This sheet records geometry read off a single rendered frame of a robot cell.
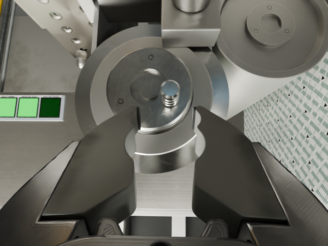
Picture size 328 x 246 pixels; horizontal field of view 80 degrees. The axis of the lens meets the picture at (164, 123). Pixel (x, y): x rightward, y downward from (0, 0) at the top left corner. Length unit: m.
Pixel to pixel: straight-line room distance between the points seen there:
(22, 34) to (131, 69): 2.29
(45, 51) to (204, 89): 2.10
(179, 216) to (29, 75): 1.94
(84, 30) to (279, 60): 0.41
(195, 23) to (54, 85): 1.92
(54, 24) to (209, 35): 0.40
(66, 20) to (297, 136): 0.47
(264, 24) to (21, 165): 0.60
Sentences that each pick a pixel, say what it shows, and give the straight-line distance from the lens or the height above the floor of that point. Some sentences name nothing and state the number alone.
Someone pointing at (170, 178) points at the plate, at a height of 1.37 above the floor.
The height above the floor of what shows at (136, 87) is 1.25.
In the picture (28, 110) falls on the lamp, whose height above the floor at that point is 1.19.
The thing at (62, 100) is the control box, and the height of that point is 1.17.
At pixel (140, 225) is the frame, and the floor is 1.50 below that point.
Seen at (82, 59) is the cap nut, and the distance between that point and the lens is 0.60.
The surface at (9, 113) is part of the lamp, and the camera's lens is 0.67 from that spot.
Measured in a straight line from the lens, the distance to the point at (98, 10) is 0.25.
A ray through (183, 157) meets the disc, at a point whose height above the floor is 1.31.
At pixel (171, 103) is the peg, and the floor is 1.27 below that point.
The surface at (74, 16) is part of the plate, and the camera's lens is 0.49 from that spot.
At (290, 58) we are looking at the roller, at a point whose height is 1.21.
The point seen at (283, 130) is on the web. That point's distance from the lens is 0.32.
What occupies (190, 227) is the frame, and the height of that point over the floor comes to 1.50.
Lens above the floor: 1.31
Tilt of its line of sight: 9 degrees down
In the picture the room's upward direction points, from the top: 179 degrees counter-clockwise
